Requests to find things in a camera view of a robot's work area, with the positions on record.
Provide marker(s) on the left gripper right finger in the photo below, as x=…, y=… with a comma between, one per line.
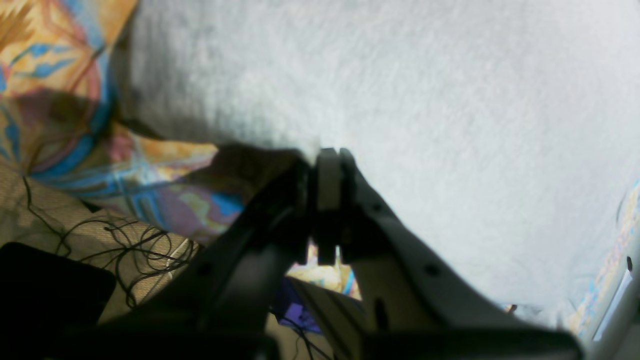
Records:
x=415, y=306

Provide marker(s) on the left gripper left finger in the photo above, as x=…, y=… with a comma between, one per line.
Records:
x=224, y=294

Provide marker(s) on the grey T-shirt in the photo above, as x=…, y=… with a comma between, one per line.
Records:
x=504, y=133

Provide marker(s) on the patterned tablecloth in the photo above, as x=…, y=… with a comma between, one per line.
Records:
x=66, y=122

